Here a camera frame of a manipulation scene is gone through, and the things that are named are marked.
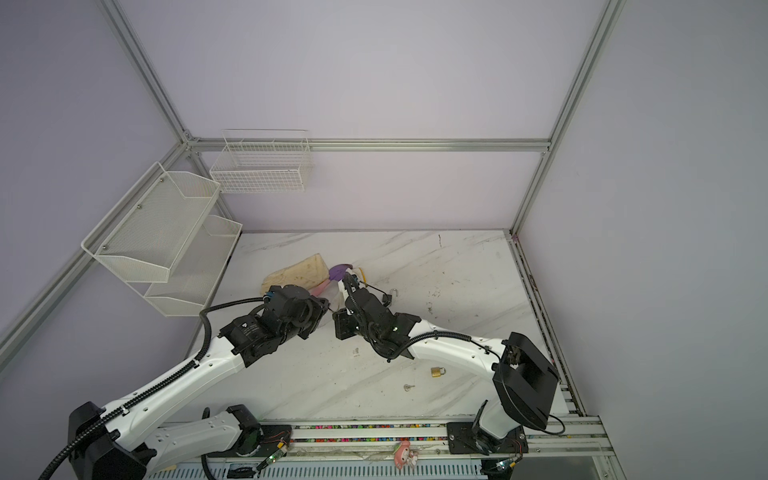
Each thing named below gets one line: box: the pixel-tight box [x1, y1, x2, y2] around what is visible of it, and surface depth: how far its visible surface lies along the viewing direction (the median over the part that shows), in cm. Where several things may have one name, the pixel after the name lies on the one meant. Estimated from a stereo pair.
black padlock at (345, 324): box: [332, 308, 358, 340], surface depth 70 cm
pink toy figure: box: [393, 440, 418, 470], surface depth 70 cm
